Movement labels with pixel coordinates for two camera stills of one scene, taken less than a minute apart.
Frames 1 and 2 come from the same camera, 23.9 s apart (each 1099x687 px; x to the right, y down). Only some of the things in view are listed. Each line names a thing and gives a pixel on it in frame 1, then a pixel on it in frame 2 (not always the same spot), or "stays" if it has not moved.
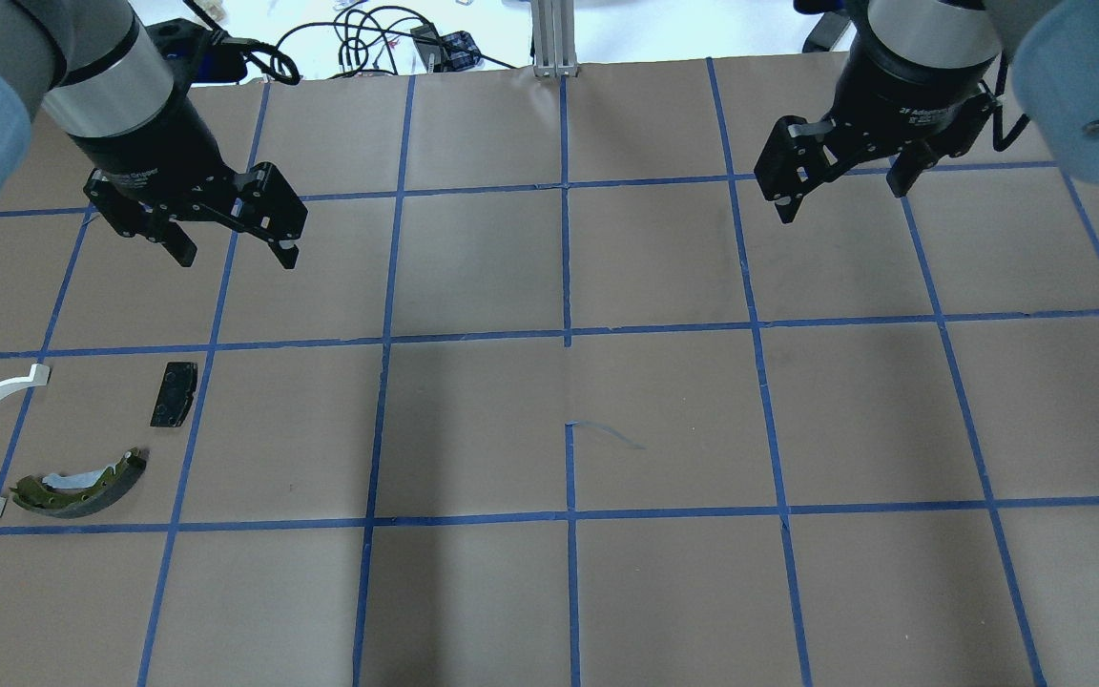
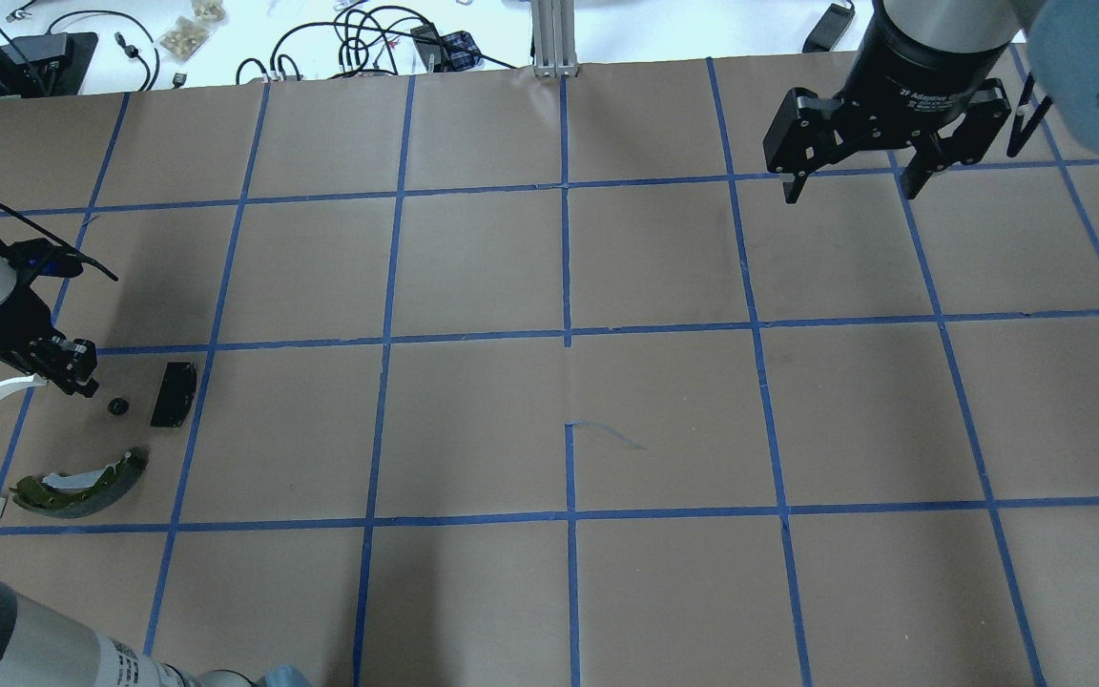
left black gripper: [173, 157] -> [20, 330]
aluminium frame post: [553, 32] stays
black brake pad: [176, 395] stays
